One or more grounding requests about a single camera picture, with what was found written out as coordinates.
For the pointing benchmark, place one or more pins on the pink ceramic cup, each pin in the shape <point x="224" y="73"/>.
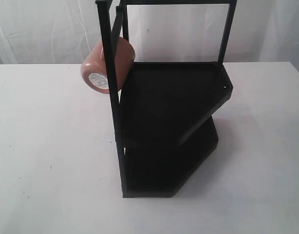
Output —
<point x="93" y="69"/>

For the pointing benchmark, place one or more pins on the black two-tier shelf rack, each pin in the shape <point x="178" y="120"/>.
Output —
<point x="162" y="117"/>

